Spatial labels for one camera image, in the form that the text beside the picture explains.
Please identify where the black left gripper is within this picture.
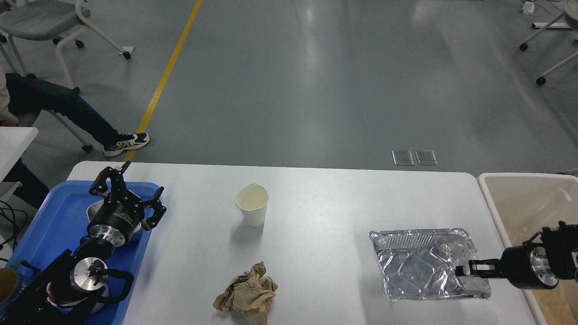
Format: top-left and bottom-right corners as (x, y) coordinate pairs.
(86, 161), (167, 248)

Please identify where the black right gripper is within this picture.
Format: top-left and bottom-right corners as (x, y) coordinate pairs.
(455, 246), (559, 290)

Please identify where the aluminium foil container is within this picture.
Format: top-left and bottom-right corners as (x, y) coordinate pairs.
(369, 228), (491, 302)

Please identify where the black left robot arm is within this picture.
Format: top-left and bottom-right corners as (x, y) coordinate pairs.
(1, 161), (167, 325)

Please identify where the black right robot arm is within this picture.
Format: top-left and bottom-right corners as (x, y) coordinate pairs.
(455, 221), (578, 290)

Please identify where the blue plastic tray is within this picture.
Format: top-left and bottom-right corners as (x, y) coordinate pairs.
(9, 181), (159, 325)

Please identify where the white plastic bin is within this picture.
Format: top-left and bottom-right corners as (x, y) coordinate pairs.
(477, 172), (578, 325)

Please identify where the right floor socket plate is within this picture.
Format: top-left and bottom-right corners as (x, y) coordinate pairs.
(415, 150), (439, 166)

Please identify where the floor socket plate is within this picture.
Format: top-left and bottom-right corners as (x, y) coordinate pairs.
(415, 150), (439, 166)
(392, 150), (415, 166)

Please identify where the white side table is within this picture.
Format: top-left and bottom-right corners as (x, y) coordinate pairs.
(0, 127), (38, 202)

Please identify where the white paper cup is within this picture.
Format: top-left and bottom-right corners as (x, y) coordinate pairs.
(236, 183), (269, 227)

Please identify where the left floor socket plate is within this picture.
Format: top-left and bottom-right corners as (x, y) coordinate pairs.
(392, 150), (415, 166)

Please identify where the dark blue home mug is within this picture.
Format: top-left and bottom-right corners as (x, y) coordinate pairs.
(0, 260), (41, 315)

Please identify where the person in dark trousers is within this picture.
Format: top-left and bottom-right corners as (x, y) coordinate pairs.
(0, 63), (151, 208)

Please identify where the crumpled brown paper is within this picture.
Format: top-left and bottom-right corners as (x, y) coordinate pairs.
(213, 261), (278, 325)

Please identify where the grey office chair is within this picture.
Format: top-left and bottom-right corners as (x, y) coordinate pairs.
(0, 0), (132, 94)

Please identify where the white power adapter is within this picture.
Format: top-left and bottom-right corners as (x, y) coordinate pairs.
(522, 1), (535, 15)

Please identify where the white chair base right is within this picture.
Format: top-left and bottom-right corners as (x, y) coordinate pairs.
(519, 0), (578, 86)

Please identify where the black cables bundle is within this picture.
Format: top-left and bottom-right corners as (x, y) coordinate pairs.
(0, 201), (28, 262)

